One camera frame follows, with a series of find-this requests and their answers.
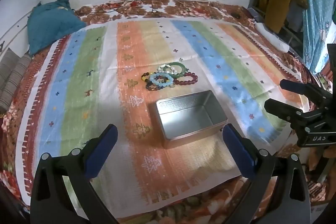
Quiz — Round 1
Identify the light blue bead bracelet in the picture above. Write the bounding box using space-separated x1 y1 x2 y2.
148 73 175 90

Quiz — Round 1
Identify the blue patterned hanging cloth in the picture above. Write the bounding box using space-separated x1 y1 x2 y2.
302 0 335 75

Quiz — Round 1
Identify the grey striped folded cloth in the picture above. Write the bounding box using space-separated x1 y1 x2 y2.
1 48 32 114

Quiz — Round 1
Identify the yellow black bead bracelet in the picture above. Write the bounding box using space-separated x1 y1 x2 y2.
140 71 158 84

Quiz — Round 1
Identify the dark red bead bracelet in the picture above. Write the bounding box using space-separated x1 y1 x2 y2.
173 72 199 86

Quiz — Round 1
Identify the striped colourful cloth mat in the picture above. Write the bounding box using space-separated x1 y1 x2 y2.
15 18 309 217

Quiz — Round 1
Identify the silver metal tin box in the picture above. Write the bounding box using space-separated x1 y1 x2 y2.
155 90 228 149

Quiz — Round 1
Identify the white pearl bead bracelet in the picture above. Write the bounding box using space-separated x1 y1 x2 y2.
156 63 182 75

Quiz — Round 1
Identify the green jade bangle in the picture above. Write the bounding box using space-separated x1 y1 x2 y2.
162 62 187 76

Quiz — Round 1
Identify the teal blue pillow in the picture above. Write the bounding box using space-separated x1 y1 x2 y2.
27 0 86 56

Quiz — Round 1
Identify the multicolour small bead bracelet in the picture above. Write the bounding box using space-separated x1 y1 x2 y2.
145 79 172 91

